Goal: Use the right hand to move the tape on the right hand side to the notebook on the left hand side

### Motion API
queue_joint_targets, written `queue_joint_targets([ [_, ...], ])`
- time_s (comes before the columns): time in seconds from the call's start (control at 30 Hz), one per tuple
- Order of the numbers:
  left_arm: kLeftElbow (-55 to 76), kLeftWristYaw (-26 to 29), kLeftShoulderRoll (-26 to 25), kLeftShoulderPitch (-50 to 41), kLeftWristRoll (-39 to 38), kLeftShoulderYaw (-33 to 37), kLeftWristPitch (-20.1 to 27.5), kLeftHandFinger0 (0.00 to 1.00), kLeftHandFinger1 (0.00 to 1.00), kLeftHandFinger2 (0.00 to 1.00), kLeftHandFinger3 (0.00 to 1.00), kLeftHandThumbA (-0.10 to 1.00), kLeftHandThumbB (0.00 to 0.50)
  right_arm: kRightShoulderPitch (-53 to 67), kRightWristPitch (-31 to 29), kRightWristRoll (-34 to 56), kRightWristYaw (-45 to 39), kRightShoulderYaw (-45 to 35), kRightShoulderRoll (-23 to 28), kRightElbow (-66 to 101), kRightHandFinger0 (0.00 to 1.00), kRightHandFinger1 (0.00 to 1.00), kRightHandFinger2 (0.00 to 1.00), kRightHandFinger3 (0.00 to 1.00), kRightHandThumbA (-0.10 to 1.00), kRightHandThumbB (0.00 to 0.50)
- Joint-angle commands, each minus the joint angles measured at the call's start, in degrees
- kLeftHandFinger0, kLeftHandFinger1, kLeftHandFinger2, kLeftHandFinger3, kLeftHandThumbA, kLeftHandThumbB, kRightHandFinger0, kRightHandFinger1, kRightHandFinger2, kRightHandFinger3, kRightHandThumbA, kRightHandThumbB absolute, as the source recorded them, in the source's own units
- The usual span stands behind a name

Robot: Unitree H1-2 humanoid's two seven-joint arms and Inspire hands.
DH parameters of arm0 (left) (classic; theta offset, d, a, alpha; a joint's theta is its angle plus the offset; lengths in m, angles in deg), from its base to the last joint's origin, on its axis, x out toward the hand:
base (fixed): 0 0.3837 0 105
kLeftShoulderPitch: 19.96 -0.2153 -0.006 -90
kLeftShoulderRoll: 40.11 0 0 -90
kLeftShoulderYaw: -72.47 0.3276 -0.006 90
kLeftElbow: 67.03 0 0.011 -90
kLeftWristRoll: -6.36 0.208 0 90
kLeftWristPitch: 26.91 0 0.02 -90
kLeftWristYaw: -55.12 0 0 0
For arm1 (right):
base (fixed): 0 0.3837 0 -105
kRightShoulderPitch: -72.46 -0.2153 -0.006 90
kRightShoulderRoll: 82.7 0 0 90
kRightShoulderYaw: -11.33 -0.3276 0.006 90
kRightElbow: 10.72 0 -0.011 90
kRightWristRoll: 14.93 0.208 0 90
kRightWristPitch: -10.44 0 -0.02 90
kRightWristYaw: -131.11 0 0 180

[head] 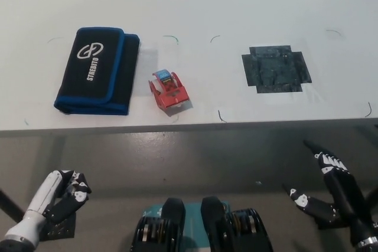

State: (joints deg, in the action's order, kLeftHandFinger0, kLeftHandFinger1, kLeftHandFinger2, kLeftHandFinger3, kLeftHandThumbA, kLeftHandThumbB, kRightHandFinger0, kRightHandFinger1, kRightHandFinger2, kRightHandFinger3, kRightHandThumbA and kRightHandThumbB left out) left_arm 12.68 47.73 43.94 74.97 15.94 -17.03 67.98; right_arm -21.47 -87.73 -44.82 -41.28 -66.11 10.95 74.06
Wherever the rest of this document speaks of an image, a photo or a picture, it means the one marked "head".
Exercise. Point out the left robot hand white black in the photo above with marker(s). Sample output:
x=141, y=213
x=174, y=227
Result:
x=41, y=199

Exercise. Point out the red tape dispenser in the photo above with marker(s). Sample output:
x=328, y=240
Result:
x=172, y=95

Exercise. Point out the robot torso black teal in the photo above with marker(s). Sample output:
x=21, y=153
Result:
x=218, y=219

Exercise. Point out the black tape patch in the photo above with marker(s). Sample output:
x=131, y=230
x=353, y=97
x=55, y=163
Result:
x=276, y=69

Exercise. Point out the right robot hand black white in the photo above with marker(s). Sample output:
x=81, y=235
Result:
x=339, y=187

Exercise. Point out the black blue fabric notebook case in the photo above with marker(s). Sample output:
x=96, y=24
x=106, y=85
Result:
x=94, y=72

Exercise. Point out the black table leg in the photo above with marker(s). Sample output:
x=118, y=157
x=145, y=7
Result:
x=10, y=204

